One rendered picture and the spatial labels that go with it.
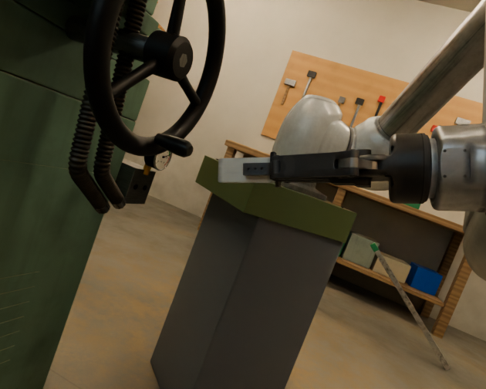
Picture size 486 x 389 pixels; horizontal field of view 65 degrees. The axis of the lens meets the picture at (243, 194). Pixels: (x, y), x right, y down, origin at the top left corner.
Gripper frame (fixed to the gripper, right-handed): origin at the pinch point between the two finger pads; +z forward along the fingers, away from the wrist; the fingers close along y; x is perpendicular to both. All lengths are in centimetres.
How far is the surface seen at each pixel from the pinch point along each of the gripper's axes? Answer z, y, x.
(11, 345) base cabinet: 48, -10, 31
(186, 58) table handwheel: 9.7, -1.8, -15.8
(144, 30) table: 18.5, -4.8, -22.2
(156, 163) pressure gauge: 28.6, -25.7, -4.6
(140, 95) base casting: 30.3, -21.4, -18.0
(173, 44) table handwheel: 9.9, 1.3, -16.4
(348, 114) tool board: 8, -333, -90
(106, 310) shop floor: 81, -78, 44
